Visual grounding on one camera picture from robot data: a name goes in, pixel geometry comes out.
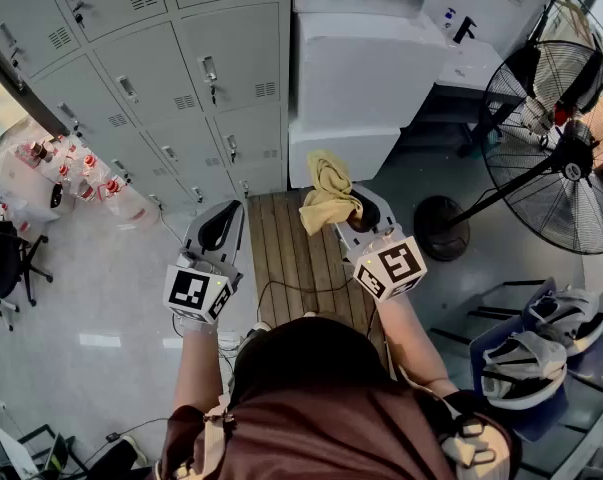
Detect beige harness strap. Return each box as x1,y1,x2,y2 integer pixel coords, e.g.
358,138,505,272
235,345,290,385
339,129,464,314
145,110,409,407
200,392,238,480

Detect black door frame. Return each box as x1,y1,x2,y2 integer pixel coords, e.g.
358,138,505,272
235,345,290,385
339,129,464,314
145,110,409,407
0,21,71,138

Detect grey metal locker doors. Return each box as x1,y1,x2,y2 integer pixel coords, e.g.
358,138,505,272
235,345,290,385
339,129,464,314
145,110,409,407
0,0,293,215

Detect person's left forearm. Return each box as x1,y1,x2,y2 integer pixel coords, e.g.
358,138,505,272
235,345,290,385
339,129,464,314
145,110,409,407
172,312,233,415

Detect white buckled harness strap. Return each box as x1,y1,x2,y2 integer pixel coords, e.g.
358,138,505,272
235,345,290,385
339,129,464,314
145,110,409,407
438,415,513,480

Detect black tap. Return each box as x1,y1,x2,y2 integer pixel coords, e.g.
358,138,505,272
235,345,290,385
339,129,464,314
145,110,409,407
452,15,478,45

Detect small white foam box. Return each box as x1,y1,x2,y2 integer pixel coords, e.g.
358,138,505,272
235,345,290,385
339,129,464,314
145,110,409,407
287,119,403,190

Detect yellow cloth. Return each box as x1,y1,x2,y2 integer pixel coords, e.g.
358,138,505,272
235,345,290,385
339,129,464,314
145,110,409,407
298,149,365,237

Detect person's brown shirt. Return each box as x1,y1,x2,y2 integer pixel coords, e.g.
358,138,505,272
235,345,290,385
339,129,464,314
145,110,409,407
154,367,523,480

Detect thin black cable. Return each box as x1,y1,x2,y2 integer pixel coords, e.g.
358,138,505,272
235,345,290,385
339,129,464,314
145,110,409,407
255,276,378,342

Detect blue chair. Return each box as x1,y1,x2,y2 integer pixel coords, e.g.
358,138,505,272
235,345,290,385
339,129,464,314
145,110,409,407
468,276,573,444

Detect wooden slatted platform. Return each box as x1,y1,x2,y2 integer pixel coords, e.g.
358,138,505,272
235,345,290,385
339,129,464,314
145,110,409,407
245,191,388,367

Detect laptop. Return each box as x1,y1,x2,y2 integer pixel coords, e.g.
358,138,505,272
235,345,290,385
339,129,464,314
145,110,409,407
0,421,71,480

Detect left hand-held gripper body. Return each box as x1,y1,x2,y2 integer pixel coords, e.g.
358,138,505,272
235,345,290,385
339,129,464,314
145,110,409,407
163,200,246,326

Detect large white foam box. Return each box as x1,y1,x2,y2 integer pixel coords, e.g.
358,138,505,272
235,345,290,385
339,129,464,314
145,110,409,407
291,11,455,130

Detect large black floor fan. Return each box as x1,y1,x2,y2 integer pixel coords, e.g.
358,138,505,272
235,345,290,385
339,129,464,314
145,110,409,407
412,0,603,263

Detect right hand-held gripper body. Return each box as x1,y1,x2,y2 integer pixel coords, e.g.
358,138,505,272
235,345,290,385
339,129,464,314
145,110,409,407
333,186,428,304

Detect black metal frame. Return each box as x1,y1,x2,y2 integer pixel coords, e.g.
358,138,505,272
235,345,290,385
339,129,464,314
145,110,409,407
429,277,548,350

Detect cluster of clear water jugs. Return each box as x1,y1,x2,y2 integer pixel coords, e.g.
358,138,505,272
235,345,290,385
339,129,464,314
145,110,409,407
0,133,163,232

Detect black office chair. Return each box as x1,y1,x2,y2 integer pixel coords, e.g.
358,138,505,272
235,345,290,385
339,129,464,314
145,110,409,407
0,201,55,333

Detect person's black trouser leg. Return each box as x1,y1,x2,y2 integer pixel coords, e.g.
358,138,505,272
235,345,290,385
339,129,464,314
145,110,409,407
84,434,151,480

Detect person's right forearm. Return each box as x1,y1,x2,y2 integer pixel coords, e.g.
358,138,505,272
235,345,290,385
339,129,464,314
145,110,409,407
375,292,460,400

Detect white cabinet machine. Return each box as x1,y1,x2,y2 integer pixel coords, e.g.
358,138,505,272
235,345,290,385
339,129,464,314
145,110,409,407
422,0,568,60

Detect black charger cable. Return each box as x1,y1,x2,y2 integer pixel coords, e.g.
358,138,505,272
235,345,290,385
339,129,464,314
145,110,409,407
73,416,171,472

